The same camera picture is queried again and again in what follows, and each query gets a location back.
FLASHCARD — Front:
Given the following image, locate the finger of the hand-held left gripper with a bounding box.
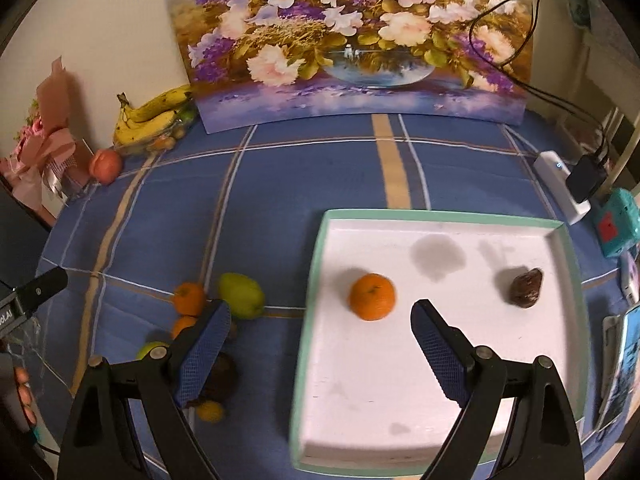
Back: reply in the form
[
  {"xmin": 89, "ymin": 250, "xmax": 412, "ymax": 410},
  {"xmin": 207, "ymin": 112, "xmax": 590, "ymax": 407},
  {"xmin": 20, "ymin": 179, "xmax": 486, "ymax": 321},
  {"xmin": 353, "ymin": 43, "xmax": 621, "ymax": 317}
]
[{"xmin": 10, "ymin": 266, "xmax": 69, "ymax": 311}]

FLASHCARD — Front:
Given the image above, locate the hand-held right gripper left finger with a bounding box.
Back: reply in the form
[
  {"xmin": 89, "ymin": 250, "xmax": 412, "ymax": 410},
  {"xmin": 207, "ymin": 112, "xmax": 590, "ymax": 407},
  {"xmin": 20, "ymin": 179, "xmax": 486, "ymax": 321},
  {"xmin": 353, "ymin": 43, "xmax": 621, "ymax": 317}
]
[{"xmin": 56, "ymin": 299, "xmax": 233, "ymax": 480}]

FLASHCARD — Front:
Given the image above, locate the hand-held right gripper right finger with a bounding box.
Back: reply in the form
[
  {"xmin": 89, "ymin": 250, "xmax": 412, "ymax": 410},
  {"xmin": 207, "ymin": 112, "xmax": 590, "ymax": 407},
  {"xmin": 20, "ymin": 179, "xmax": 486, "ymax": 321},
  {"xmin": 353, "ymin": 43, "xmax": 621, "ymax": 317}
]
[{"xmin": 410, "ymin": 299, "xmax": 586, "ymax": 480}]

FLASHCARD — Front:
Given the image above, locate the dark brown round fruit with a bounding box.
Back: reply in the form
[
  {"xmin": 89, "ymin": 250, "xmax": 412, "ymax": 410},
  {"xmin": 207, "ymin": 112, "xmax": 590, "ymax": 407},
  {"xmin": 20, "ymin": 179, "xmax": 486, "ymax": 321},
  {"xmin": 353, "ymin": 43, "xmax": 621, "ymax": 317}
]
[{"xmin": 197, "ymin": 350, "xmax": 240, "ymax": 403}]

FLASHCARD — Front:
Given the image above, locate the orange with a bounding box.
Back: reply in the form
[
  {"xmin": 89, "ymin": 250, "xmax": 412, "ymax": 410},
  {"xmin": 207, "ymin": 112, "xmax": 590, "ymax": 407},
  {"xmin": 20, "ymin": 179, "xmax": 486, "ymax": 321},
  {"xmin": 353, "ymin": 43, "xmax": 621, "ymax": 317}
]
[
  {"xmin": 171, "ymin": 315, "xmax": 200, "ymax": 341},
  {"xmin": 172, "ymin": 282, "xmax": 207, "ymax": 317},
  {"xmin": 348, "ymin": 273, "xmax": 397, "ymax": 322}
]

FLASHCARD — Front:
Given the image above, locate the small yellow-green fruit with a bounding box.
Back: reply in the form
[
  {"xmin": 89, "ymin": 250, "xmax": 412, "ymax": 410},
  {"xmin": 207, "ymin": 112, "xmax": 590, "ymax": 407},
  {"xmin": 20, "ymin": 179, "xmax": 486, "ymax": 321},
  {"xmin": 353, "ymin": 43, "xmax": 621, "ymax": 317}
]
[{"xmin": 136, "ymin": 341, "xmax": 171, "ymax": 361}]

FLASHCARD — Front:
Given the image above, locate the large green fruit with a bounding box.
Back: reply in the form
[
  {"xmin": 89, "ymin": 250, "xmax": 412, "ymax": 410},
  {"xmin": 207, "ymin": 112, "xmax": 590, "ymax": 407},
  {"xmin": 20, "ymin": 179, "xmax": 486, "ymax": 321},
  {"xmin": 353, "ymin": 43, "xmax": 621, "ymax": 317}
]
[{"xmin": 217, "ymin": 272, "xmax": 265, "ymax": 321}]

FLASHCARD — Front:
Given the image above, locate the white tray with green rim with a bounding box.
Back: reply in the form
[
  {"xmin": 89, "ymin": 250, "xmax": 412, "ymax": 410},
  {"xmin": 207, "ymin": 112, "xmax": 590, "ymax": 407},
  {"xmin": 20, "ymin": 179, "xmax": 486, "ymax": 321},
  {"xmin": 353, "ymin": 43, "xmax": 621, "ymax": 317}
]
[{"xmin": 289, "ymin": 208, "xmax": 586, "ymax": 478}]

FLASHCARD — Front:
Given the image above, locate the brown pointed fruit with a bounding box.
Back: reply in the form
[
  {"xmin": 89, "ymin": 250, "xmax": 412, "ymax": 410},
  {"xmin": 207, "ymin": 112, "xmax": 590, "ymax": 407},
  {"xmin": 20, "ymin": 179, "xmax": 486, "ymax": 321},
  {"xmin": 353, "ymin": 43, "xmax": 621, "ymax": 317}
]
[{"xmin": 509, "ymin": 267, "xmax": 545, "ymax": 309}]

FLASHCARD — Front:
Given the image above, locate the person's left hand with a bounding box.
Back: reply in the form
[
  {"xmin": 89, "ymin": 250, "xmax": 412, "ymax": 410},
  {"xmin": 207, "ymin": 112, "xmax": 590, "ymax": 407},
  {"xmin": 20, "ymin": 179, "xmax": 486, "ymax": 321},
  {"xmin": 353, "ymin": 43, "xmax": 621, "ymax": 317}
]
[{"xmin": 14, "ymin": 366, "xmax": 40, "ymax": 434}]

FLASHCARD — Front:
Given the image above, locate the small yellow fruit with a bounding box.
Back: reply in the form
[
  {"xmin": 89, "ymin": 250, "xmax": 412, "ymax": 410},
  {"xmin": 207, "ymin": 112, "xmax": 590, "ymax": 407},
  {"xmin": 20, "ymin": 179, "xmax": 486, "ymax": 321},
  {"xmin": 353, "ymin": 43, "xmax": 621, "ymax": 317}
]
[{"xmin": 195, "ymin": 400, "xmax": 226, "ymax": 423}]

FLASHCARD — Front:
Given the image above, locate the red peach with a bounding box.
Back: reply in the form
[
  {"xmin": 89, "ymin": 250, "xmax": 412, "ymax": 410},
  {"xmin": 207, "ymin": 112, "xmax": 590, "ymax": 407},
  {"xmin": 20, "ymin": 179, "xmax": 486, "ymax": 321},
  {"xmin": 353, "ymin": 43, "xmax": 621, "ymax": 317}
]
[{"xmin": 89, "ymin": 148, "xmax": 124, "ymax": 184}]

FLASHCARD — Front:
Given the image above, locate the pink wrapped bouquet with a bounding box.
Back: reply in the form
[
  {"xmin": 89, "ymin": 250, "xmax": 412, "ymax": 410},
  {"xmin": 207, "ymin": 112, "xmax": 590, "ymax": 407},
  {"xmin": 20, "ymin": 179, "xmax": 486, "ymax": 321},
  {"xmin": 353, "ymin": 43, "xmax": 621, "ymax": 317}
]
[{"xmin": 0, "ymin": 56, "xmax": 96, "ymax": 211}]

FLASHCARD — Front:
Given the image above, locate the white phone case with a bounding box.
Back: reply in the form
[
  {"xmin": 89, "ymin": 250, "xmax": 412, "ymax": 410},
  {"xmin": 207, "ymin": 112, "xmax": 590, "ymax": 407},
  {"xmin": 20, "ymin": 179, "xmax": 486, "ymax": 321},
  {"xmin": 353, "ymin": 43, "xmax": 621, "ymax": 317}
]
[{"xmin": 600, "ymin": 315, "xmax": 622, "ymax": 411}]

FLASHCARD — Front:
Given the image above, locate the smartphone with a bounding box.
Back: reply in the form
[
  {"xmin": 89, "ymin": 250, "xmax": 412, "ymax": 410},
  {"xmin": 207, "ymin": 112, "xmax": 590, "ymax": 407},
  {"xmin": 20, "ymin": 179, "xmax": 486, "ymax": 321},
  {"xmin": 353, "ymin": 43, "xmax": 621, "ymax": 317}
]
[{"xmin": 597, "ymin": 304, "xmax": 640, "ymax": 431}]

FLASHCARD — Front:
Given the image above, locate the clear fruit container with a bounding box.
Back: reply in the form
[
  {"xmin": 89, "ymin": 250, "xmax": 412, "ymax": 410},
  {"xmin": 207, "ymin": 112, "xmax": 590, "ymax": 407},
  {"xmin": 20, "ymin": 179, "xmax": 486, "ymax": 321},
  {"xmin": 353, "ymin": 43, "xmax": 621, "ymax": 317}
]
[{"xmin": 114, "ymin": 107, "xmax": 198, "ymax": 157}]

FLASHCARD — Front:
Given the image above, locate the banana bunch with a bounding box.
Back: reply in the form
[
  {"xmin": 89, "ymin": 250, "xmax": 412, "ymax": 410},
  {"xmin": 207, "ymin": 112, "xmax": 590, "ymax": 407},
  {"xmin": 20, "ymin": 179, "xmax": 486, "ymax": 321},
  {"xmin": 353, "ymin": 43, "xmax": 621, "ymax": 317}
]
[{"xmin": 112, "ymin": 85, "xmax": 195, "ymax": 148}]

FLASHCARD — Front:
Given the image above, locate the purple and white device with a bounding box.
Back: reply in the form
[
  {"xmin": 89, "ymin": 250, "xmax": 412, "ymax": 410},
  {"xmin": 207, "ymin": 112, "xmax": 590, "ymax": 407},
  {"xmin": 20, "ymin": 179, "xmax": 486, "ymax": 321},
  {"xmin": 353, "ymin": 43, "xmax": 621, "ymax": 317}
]
[{"xmin": 619, "ymin": 250, "xmax": 640, "ymax": 306}]

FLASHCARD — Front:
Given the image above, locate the blue plaid tablecloth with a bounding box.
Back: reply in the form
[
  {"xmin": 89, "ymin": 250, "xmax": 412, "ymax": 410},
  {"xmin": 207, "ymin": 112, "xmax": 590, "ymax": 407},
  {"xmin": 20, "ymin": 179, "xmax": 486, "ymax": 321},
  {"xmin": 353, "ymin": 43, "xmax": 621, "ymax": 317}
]
[{"xmin": 25, "ymin": 110, "xmax": 636, "ymax": 480}]

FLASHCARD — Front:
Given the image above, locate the white power strip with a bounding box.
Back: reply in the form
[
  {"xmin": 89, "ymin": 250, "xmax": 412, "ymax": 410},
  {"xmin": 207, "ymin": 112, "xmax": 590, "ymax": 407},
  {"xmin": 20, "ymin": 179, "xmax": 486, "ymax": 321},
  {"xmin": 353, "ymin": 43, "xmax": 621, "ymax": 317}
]
[{"xmin": 532, "ymin": 150, "xmax": 593, "ymax": 226}]

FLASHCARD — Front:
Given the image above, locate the teal toy box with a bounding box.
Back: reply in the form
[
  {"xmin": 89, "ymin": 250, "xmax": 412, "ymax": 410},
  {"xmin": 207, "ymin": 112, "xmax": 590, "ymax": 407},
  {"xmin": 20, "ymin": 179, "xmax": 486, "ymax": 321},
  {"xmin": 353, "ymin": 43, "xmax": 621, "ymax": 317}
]
[{"xmin": 592, "ymin": 187, "xmax": 640, "ymax": 259}]

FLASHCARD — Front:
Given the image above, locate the black charger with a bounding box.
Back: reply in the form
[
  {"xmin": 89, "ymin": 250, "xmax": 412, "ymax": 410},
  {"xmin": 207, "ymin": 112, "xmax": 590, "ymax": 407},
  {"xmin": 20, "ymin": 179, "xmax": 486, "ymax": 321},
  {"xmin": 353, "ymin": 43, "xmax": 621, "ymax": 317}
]
[{"xmin": 567, "ymin": 155, "xmax": 608, "ymax": 203}]

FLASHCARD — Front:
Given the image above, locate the flower painting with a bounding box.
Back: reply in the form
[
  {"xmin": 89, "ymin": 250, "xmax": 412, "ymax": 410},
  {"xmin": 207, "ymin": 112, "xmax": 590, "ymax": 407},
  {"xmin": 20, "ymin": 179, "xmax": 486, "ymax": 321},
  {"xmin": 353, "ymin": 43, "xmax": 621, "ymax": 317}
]
[{"xmin": 161, "ymin": 0, "xmax": 535, "ymax": 135}]

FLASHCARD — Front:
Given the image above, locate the black cable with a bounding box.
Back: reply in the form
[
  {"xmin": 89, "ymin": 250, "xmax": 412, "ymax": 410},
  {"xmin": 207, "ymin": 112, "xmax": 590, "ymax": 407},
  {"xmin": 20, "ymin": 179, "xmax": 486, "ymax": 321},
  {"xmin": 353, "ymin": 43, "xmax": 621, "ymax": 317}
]
[{"xmin": 469, "ymin": 0, "xmax": 608, "ymax": 161}]

